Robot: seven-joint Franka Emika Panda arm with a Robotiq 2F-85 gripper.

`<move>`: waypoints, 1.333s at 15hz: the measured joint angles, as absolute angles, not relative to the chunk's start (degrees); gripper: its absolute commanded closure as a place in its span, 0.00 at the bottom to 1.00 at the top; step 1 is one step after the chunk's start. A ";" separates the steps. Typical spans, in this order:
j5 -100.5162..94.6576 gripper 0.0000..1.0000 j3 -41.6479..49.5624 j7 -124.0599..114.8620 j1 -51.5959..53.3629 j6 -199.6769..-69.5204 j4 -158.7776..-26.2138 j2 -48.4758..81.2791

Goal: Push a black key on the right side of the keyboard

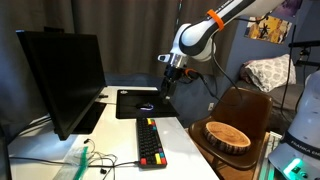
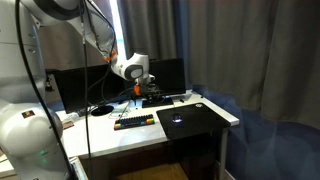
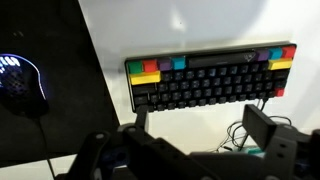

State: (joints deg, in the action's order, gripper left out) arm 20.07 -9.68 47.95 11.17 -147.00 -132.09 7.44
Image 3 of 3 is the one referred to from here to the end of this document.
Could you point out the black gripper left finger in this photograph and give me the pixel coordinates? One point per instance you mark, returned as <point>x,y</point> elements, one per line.
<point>142,118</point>

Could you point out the black glowing computer mouse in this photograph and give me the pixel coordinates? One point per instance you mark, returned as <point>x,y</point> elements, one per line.
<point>20,86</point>

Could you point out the black mouse pad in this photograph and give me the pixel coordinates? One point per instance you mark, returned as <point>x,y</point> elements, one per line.
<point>66,83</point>

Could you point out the clear plastic bag green strip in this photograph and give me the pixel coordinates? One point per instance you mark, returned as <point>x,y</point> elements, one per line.
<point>255,151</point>

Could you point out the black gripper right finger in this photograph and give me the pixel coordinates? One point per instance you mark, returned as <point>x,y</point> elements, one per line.
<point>258,125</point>

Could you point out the black keyboard with coloured keys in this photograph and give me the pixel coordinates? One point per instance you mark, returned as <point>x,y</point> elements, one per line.
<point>213,80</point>

